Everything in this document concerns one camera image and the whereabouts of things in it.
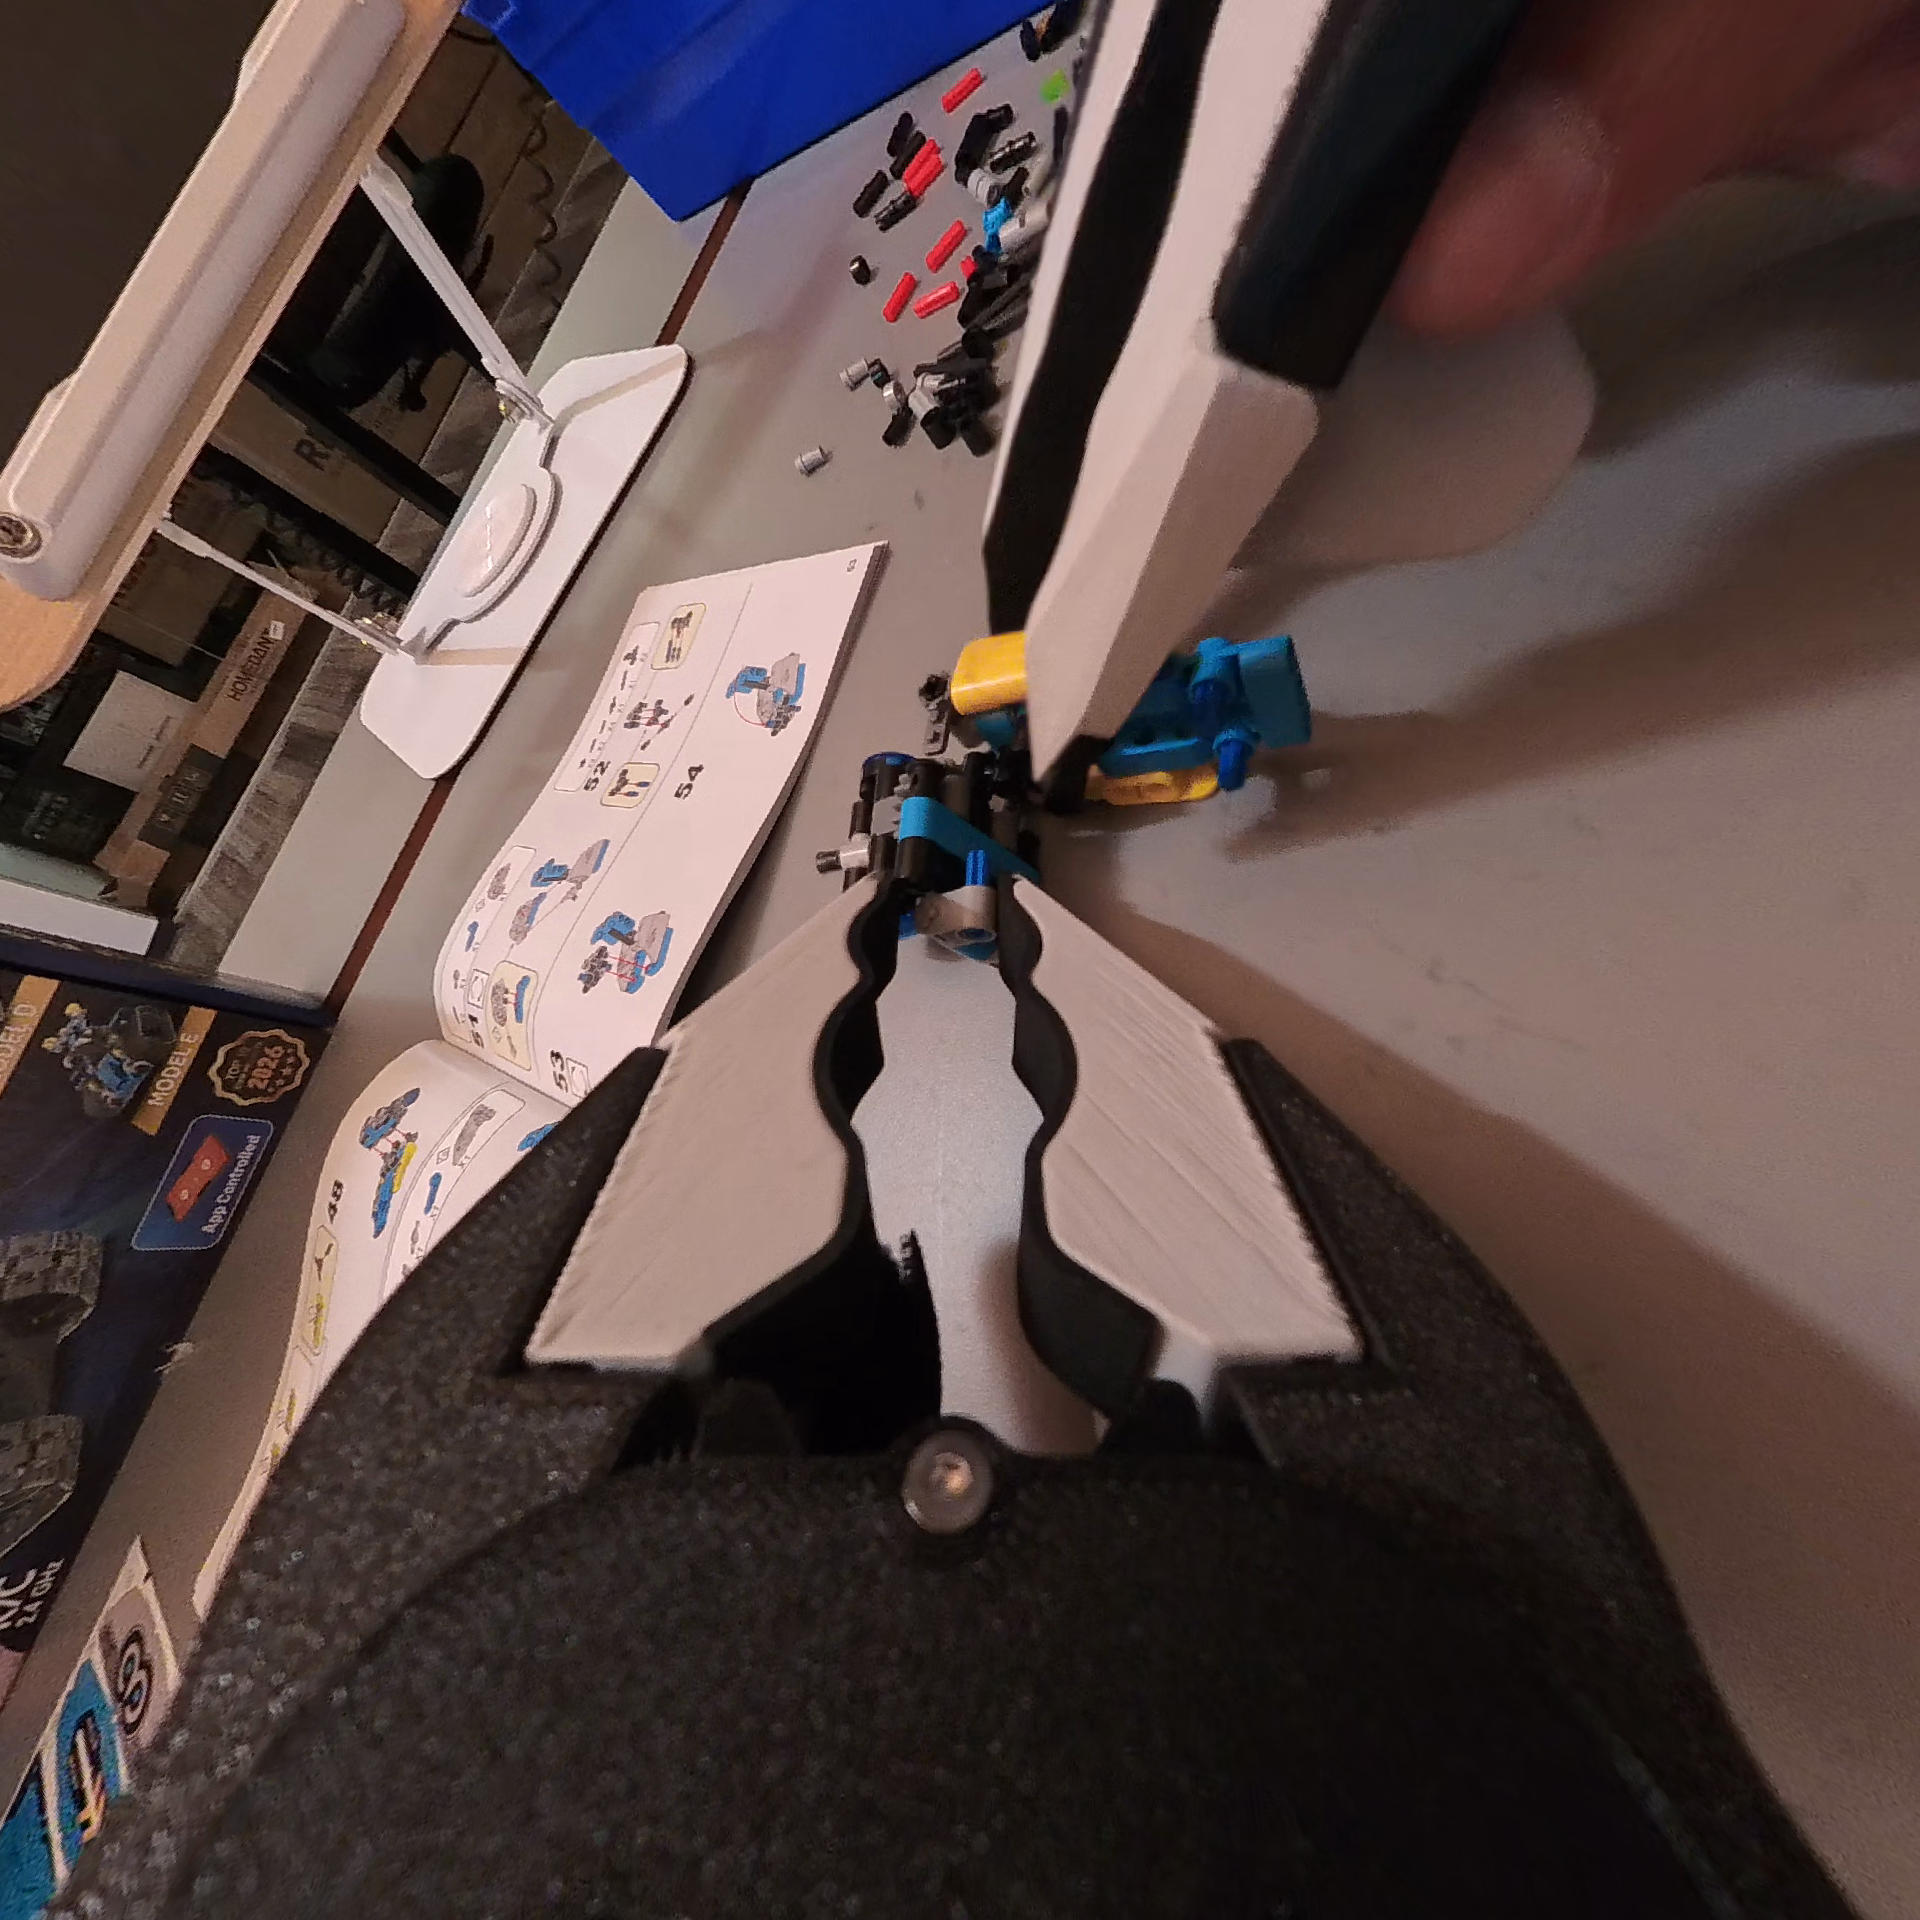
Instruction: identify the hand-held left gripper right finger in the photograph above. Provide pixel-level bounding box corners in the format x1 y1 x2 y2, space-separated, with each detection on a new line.
998 879 1367 1422

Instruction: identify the dark blue toy kit box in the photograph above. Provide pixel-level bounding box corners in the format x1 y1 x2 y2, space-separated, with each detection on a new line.
0 960 334 1711

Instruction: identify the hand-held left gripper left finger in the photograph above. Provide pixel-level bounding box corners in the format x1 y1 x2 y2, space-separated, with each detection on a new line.
522 874 903 1378

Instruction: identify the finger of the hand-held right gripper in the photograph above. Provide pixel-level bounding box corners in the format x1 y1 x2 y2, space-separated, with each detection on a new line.
1023 0 1333 786
979 0 1228 638

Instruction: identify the grey desk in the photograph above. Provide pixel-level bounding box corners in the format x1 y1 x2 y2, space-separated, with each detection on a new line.
0 152 1920 1920

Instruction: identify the pile of loose building pieces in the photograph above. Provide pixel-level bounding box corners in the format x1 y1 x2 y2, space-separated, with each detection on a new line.
794 60 1085 483

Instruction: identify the blue plastic bin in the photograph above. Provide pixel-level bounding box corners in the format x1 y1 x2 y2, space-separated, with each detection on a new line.
463 0 1058 223

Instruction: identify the person's right hand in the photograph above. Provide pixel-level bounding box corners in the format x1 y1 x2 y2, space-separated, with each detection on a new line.
1380 0 1920 340

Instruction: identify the yellow and blue brick assembly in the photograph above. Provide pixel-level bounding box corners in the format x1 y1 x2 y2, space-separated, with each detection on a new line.
917 630 1316 822

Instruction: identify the black panel with wooden edge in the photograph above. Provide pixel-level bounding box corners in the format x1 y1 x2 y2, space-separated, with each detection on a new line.
0 0 459 711

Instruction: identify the open instruction booklet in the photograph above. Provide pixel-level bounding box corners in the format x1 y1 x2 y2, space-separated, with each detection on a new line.
192 541 891 1631

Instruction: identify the black and blue gear assembly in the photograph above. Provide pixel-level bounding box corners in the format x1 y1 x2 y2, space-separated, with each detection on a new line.
816 751 1047 966

